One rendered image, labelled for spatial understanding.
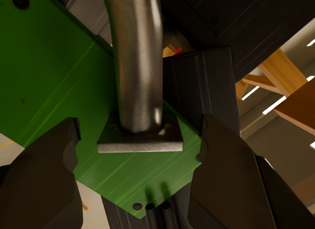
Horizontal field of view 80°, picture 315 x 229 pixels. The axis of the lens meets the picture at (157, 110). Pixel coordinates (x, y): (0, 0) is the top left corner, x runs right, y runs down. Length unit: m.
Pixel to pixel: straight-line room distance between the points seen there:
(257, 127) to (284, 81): 6.72
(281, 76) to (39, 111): 0.93
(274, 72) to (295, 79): 0.09
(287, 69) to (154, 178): 0.87
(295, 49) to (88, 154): 9.92
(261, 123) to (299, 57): 3.63
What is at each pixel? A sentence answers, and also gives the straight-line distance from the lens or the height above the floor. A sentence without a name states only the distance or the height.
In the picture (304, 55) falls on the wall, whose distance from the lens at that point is 10.16.
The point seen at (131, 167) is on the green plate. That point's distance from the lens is 0.19.
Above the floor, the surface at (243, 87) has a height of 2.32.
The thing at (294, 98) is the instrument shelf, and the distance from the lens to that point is 0.75.
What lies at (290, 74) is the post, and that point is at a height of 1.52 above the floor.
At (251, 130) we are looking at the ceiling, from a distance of 7.67.
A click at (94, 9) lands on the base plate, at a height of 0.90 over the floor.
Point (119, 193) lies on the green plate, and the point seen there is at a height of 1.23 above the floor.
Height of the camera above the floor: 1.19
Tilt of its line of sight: 3 degrees up
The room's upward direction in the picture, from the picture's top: 136 degrees clockwise
